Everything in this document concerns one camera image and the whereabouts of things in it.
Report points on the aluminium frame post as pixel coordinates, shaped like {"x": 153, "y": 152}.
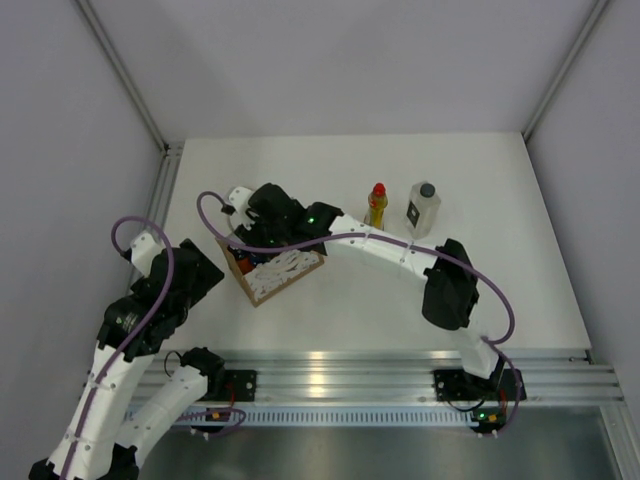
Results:
{"x": 562, "y": 72}
{"x": 103, "y": 39}

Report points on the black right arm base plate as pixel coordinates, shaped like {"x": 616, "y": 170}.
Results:
{"x": 455, "y": 385}

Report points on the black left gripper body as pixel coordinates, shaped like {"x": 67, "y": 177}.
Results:
{"x": 206, "y": 276}

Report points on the clear square bottle black cap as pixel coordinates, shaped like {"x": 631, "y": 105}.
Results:
{"x": 423, "y": 205}

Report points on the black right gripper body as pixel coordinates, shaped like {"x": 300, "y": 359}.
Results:
{"x": 260, "y": 235}

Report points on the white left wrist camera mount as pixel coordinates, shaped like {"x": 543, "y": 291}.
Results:
{"x": 142, "y": 251}

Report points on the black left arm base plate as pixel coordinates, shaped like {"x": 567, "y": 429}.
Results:
{"x": 238, "y": 386}

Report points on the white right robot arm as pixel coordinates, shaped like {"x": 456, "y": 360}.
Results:
{"x": 443, "y": 274}

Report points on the slotted cable duct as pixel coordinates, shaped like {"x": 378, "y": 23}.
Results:
{"x": 255, "y": 416}

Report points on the left aluminium frame post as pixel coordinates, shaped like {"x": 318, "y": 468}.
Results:
{"x": 103, "y": 39}

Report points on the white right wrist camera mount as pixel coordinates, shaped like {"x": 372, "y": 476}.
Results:
{"x": 238, "y": 199}

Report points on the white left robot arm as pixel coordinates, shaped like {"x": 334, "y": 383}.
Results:
{"x": 100, "y": 442}

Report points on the orange bottle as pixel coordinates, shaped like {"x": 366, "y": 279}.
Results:
{"x": 244, "y": 263}

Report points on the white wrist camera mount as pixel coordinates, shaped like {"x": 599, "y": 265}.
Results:
{"x": 142, "y": 251}
{"x": 238, "y": 199}

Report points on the aluminium table edge rail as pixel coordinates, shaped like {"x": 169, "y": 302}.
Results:
{"x": 405, "y": 378}

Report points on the yellow bottle red cap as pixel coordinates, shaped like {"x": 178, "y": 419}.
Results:
{"x": 377, "y": 204}

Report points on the burlap canvas bag cat print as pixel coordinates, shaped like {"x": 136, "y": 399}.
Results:
{"x": 269, "y": 278}

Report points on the right aluminium frame post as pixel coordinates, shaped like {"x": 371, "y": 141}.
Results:
{"x": 562, "y": 72}

